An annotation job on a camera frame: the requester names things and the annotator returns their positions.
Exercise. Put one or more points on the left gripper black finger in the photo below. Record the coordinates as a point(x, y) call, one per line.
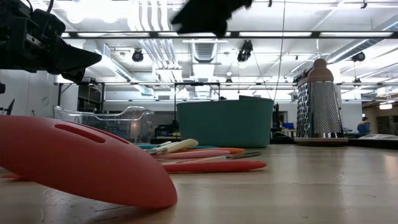
point(79, 60)

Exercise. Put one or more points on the black ceiling spotlight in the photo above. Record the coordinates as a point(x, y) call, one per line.
point(358, 56)
point(137, 56)
point(245, 51)

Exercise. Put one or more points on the clear plastic container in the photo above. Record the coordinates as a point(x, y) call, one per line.
point(130, 124)

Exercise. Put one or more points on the teal plastic bin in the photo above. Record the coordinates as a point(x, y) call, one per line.
point(224, 124)

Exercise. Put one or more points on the pink metal box grater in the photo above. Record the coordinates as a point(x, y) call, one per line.
point(320, 109)

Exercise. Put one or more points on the person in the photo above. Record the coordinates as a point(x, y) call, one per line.
point(363, 126)

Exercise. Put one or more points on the clear plastic bag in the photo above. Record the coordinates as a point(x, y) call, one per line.
point(377, 137)

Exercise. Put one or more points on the black metal rack frame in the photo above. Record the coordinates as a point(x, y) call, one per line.
point(174, 102)

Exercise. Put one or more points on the black overhead frame beam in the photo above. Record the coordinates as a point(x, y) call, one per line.
point(315, 35)

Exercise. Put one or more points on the black aluminium table frame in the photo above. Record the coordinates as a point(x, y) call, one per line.
point(373, 144)

